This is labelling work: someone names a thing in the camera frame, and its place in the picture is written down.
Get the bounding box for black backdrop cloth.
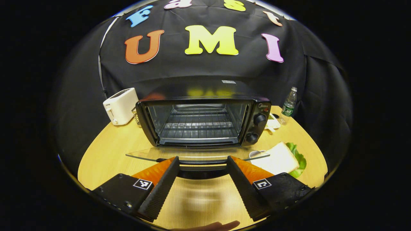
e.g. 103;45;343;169
55;0;354;174

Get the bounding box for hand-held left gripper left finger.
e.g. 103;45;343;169
92;156;180;222

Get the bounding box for white sectioned grain dish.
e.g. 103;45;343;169
265;113;281;133

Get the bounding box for bread and lettuce sandwich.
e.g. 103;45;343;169
251;141;307;178

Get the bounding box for black electric oven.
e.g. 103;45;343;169
126;80;273;180

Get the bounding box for white toaster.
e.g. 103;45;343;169
103;88;139;126

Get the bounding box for clear plastic water bottle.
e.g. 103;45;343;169
278;86;298;125

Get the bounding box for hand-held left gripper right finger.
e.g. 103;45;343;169
226;156;313;222

